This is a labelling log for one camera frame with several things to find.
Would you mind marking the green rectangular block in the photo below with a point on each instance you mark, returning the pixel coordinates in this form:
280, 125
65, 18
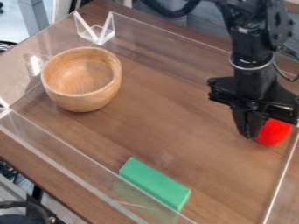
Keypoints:
165, 188

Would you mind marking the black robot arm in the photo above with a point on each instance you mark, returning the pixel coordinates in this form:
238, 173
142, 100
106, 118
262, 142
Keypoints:
259, 27

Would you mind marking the black clamp under table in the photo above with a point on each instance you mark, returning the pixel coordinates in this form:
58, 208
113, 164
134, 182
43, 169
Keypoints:
38, 210

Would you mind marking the clear acrylic corner bracket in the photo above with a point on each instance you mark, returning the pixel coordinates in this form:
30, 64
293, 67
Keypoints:
95, 33

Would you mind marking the wooden bowl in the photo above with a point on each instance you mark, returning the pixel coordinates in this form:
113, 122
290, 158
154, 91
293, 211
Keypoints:
82, 78

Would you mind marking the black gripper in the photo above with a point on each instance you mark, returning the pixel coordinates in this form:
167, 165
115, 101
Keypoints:
257, 98

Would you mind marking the red fruit with green leaf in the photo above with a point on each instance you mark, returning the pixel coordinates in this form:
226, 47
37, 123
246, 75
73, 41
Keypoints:
274, 132

